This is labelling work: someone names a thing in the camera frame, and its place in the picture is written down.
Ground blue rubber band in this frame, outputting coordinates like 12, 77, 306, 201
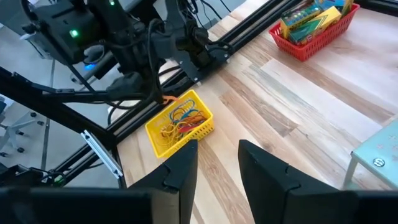
169, 98, 200, 123

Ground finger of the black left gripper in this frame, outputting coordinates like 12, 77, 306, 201
146, 70, 166, 104
106, 72, 146, 101

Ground yellow plastic bin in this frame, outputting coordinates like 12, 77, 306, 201
145, 89, 215, 159

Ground yellow rubber band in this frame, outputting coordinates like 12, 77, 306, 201
158, 123, 188, 151

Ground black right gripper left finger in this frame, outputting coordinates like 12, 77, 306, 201
129, 139, 199, 224

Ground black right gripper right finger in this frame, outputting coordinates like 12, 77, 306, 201
238, 139, 302, 224

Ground white chair base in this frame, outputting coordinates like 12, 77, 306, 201
0, 110, 46, 158

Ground green perforated metal riser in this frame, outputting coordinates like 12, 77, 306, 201
341, 117, 398, 191

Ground thick black cable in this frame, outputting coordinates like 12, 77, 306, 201
106, 99, 131, 126

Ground black computer mouse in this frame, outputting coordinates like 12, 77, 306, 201
82, 44, 106, 71

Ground red plastic basket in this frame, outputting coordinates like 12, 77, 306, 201
269, 2, 361, 62

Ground yellow green crayon box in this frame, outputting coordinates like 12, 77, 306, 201
289, 6, 343, 47
279, 2, 323, 39

